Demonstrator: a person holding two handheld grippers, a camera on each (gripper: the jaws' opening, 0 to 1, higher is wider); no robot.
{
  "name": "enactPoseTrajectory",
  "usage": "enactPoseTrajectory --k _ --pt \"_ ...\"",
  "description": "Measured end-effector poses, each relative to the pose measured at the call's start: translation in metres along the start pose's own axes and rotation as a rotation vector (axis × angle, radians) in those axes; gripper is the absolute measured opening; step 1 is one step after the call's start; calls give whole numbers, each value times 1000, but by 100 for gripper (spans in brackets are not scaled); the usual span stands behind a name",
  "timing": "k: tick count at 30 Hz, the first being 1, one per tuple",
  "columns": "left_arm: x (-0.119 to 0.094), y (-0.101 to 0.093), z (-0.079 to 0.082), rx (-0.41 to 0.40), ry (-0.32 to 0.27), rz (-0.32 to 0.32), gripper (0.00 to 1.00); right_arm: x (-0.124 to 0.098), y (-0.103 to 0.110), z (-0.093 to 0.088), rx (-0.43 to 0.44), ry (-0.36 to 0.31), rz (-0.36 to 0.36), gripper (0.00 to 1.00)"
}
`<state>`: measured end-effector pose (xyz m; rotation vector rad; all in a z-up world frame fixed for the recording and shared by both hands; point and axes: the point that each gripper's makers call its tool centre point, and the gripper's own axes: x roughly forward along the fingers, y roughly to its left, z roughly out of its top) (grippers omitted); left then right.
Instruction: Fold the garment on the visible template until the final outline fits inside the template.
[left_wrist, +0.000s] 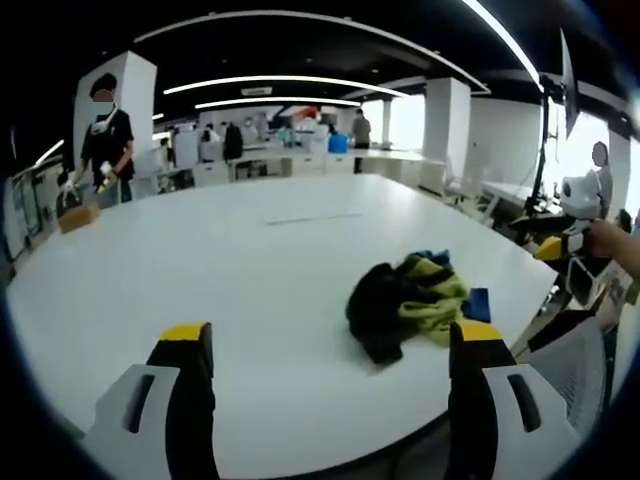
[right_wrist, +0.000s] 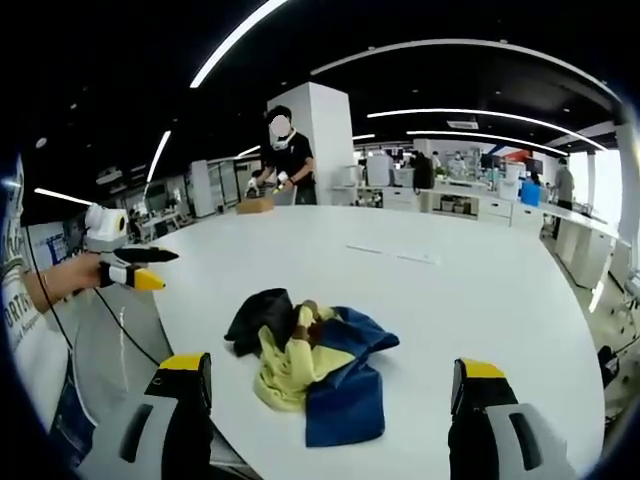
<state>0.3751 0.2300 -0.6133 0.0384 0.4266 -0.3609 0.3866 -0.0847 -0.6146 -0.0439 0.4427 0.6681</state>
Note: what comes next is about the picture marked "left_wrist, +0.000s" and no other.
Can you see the person's right hand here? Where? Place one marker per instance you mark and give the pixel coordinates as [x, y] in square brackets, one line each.
[605, 240]

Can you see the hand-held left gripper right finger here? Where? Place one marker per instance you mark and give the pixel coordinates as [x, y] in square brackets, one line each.
[525, 415]

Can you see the black backpack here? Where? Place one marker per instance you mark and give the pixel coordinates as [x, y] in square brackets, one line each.
[232, 142]

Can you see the brown cardboard box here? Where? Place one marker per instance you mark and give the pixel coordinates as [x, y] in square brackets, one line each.
[79, 217]

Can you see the black monitor on stand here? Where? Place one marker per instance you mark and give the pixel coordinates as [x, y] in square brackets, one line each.
[567, 85]

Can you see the black yellow blue garment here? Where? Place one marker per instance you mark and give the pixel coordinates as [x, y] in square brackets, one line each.
[400, 305]

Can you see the blue container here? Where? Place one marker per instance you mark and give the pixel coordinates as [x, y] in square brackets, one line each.
[338, 142]

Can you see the grey mesh office chair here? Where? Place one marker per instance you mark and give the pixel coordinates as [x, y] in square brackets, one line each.
[575, 370]

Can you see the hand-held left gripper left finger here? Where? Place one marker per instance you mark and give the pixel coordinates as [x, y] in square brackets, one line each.
[125, 400]

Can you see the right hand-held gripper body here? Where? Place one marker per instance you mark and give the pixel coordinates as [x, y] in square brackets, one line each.
[580, 195]

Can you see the white framed chair part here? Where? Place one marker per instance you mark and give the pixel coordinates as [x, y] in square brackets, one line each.
[582, 280]

